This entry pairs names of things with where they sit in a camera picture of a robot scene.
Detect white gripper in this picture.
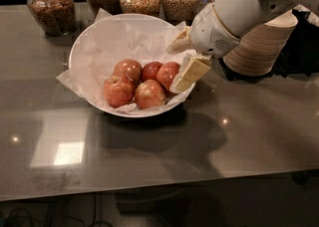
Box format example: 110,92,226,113
166,3,239,94

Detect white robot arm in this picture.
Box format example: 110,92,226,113
166,0,319,94

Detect red apple right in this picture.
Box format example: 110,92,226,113
157,62,180,92

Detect red apple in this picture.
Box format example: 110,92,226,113
135,80,166,110
103,75,135,108
141,62,162,82
157,62,180,92
113,59,142,85

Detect red apple back middle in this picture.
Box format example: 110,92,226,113
141,62,162,82

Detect red apple front middle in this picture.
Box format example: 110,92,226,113
135,80,166,110

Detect red apple back left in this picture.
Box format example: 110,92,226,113
113,59,142,85

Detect white bowl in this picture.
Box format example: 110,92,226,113
68,13,200,118

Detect red apple front left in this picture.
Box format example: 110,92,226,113
103,75,135,108

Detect front stack paper bowls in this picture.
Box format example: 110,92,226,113
223,11,298,77

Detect white paper liner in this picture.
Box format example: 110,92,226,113
56,7,192,115

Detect glass jar dark cereal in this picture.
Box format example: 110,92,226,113
27,0,76,36

